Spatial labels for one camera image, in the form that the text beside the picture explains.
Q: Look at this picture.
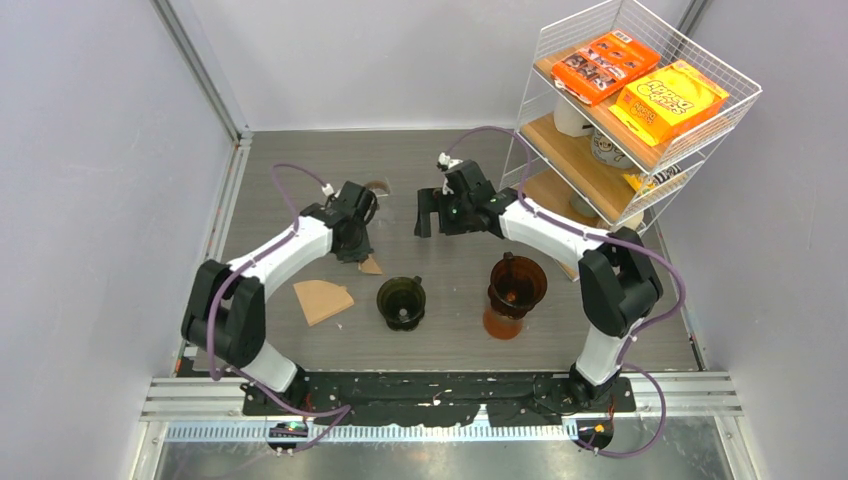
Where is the dark green coffee dripper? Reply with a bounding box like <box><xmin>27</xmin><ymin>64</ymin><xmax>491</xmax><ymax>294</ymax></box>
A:
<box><xmin>376</xmin><ymin>276</ymin><xmax>426</xmax><ymax>332</ymax></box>

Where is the orange glass carafe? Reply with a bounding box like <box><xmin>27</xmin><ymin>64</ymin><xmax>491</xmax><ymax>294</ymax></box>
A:
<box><xmin>483</xmin><ymin>307</ymin><xmax>524</xmax><ymax>340</ymax></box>

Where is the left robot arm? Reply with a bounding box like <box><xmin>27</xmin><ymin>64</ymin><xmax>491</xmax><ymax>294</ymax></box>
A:
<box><xmin>180</xmin><ymin>181</ymin><xmax>378</xmax><ymax>414</ymax></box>

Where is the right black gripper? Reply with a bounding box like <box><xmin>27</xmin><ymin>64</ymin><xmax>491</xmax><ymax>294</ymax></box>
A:
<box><xmin>415</xmin><ymin>188</ymin><xmax>476</xmax><ymax>239</ymax></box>

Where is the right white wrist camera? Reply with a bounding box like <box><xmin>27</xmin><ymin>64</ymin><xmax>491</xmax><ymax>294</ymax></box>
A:
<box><xmin>436</xmin><ymin>152</ymin><xmax>463</xmax><ymax>173</ymax></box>

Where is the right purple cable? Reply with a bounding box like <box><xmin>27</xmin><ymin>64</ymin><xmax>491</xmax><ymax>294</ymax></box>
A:
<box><xmin>442</xmin><ymin>125</ymin><xmax>688</xmax><ymax>461</ymax></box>

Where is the yellow snack box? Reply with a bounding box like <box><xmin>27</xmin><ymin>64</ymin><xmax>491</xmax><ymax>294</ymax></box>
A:
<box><xmin>609</xmin><ymin>60</ymin><xmax>729</xmax><ymax>147</ymax></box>

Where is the clear glass beaker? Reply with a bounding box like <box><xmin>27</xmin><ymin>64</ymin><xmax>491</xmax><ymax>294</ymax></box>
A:
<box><xmin>364</xmin><ymin>179</ymin><xmax>391</xmax><ymax>223</ymax></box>

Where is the amber brown coffee dripper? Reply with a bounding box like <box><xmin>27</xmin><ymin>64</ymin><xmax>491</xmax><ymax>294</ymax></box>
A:
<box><xmin>487</xmin><ymin>252</ymin><xmax>548</xmax><ymax>320</ymax></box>

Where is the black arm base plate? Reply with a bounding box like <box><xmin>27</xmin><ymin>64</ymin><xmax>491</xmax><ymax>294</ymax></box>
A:
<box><xmin>280</xmin><ymin>371</ymin><xmax>636</xmax><ymax>427</ymax></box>

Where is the brown paper coffee filter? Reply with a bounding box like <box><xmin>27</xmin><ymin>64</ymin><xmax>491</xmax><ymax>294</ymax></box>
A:
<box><xmin>358</xmin><ymin>255</ymin><xmax>383</xmax><ymax>275</ymax></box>

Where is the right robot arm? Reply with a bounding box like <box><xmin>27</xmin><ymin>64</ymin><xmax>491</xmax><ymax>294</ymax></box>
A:
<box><xmin>414</xmin><ymin>157</ymin><xmax>663</xmax><ymax>411</ymax></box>

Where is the white ceramic mug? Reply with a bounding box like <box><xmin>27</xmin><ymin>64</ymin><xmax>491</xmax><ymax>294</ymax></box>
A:
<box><xmin>553</xmin><ymin>98</ymin><xmax>594</xmax><ymax>138</ymax></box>

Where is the white wire shelf rack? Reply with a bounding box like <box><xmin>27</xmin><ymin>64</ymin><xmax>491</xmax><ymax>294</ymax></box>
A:
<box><xmin>497</xmin><ymin>0</ymin><xmax>764</xmax><ymax>283</ymax></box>

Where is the orange snack box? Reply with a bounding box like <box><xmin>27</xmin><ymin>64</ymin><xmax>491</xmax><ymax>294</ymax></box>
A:
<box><xmin>550</xmin><ymin>29</ymin><xmax>661</xmax><ymax>107</ymax></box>

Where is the yellow black snack packet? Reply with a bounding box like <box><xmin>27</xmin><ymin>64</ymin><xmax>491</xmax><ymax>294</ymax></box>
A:
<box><xmin>622</xmin><ymin>165</ymin><xmax>683</xmax><ymax>195</ymax></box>

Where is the aluminium frame rail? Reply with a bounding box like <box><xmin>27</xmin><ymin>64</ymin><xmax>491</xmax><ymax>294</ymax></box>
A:
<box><xmin>141</xmin><ymin>372</ymin><xmax>743</xmax><ymax>443</ymax></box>

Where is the grey green bottle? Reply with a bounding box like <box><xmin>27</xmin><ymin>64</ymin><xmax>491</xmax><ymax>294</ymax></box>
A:
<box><xmin>569</xmin><ymin>192</ymin><xmax>598</xmax><ymax>218</ymax></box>

